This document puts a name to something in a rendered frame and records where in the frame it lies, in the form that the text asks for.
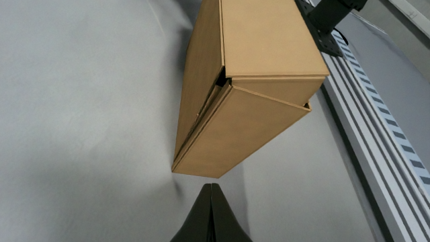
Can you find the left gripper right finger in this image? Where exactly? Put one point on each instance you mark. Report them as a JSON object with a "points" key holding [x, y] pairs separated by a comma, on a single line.
{"points": [[224, 225]]}

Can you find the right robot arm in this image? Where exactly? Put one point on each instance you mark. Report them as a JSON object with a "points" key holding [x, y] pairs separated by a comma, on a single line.
{"points": [[321, 20]]}

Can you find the brown cardboard box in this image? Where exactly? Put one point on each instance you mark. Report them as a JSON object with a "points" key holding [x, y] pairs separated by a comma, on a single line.
{"points": [[251, 68]]}

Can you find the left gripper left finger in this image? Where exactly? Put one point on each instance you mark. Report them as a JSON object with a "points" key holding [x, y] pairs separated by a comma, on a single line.
{"points": [[197, 226]]}

